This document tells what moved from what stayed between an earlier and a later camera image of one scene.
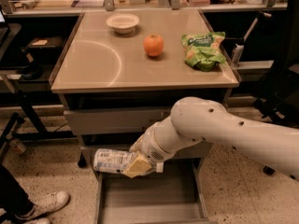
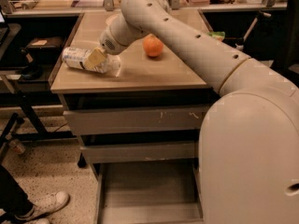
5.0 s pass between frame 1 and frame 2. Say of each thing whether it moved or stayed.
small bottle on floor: stayed
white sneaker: stayed
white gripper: moved
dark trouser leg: stayed
